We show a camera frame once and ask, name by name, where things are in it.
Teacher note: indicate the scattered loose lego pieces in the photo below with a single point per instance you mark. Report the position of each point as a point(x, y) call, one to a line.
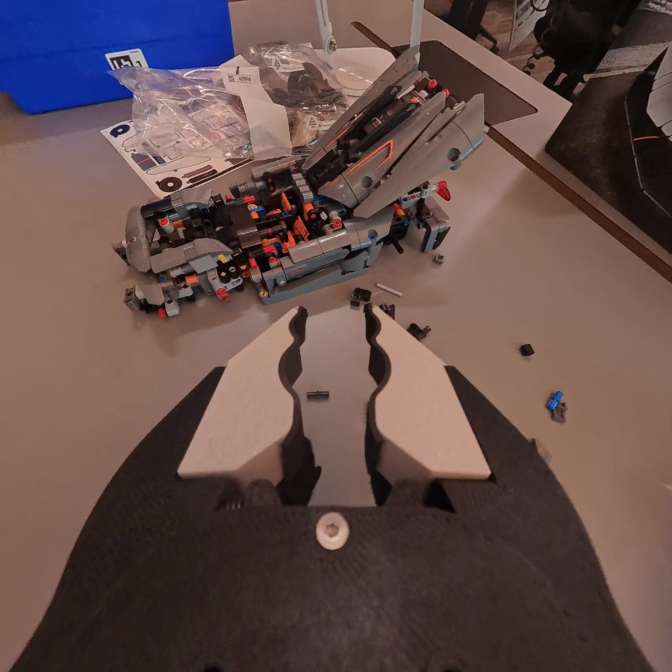
point(361, 296)

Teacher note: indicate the black lego pin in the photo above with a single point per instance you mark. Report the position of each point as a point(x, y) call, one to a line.
point(317, 395)

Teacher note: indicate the blue bin with square tag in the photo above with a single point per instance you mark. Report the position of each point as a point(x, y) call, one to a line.
point(63, 52)

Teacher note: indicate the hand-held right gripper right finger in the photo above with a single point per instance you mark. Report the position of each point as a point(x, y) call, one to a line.
point(430, 420)

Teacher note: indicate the dark table hatch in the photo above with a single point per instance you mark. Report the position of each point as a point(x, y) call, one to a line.
point(472, 78)

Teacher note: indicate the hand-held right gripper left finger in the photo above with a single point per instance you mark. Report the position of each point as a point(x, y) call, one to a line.
point(241, 420)

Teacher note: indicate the white book stand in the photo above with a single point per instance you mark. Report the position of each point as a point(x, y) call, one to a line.
point(362, 68)

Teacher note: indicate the lego set box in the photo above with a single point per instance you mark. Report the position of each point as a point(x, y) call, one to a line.
point(603, 131)

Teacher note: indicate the black office chair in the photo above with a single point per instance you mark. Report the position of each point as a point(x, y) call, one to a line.
point(572, 31)

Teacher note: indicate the grey lego car model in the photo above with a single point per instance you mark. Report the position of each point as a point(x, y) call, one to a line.
point(362, 183)

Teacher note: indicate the clear bag with white strip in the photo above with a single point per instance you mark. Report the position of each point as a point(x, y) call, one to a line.
point(262, 115)

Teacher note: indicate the white sticker sheet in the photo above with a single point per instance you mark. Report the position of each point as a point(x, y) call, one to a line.
point(157, 173)

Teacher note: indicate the empty clear plastic bag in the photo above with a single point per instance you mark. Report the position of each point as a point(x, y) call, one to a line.
point(173, 105)

